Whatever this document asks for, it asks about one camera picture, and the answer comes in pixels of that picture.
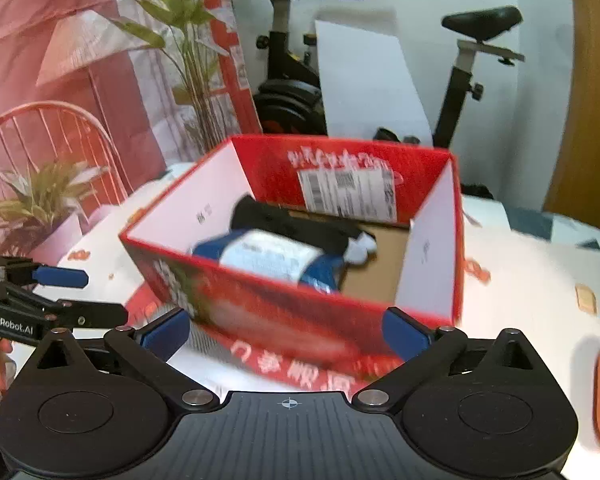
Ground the pink printed backdrop cloth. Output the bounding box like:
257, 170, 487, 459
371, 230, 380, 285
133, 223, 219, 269
0, 0, 261, 262

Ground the black sock pair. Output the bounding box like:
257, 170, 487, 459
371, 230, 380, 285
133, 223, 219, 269
230, 195, 377, 266

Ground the blue white soft package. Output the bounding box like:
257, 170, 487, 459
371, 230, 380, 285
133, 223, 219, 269
189, 229, 347, 294

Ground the white foam sheet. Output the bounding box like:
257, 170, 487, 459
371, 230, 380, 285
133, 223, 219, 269
315, 21, 432, 146

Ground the wooden door frame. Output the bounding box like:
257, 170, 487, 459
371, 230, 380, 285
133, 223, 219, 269
544, 0, 600, 229

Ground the red cardboard box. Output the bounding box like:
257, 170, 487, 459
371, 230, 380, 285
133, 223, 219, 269
120, 136, 464, 394

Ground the black exercise bike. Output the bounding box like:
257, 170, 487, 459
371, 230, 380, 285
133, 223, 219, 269
253, 0, 524, 148

